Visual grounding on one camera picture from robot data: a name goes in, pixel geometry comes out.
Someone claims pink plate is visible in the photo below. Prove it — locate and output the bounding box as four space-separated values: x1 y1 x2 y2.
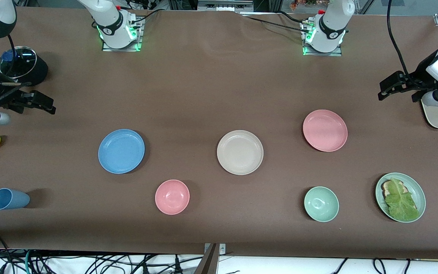
303 110 348 152

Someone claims blue plate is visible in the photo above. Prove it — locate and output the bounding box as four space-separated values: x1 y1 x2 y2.
98 129 146 174

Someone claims glass lid with blue knob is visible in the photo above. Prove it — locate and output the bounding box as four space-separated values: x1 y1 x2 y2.
0 46 37 79

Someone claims toasted bread slice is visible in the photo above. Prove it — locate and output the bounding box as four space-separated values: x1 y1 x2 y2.
381 180 408 198

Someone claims blue cup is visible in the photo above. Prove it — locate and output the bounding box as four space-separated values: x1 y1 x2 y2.
0 188 30 210

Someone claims green plate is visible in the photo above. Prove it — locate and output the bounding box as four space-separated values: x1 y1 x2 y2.
375 172 427 223

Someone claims green lettuce leaf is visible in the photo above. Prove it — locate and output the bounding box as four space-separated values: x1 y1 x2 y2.
384 177 420 221

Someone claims orange toy food pile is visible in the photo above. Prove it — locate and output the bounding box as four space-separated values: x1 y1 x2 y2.
289 0 330 10

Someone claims green bowl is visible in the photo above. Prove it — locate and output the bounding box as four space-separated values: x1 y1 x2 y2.
304 186 340 223

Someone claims pink bowl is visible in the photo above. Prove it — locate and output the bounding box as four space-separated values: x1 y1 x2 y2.
155 179 190 215

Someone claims brown table cover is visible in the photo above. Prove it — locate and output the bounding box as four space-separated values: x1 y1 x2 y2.
0 7 438 260

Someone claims beige plate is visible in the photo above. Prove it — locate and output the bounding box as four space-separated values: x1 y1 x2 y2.
216 130 264 175

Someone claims grey power strip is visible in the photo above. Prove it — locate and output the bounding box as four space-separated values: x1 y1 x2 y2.
197 0 254 12

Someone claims dark diagonal strut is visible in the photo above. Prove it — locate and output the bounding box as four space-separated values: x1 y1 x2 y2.
194 244 219 274

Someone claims black pot with blue handle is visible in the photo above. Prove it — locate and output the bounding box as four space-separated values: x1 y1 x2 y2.
0 46 49 87

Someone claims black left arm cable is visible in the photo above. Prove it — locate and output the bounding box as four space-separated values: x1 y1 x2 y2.
386 0 411 82

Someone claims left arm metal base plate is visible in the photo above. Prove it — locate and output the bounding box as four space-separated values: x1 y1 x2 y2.
303 43 343 57

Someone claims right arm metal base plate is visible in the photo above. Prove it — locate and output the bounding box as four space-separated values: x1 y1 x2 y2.
102 17 144 52

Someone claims black base cable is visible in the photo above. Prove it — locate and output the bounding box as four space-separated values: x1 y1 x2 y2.
128 9 163 25
242 14 311 33

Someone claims green floor cable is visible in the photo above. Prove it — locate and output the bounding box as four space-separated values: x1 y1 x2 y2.
24 249 34 274

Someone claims metal table edge bracket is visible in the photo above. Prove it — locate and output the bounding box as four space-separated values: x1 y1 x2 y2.
204 243 226 256

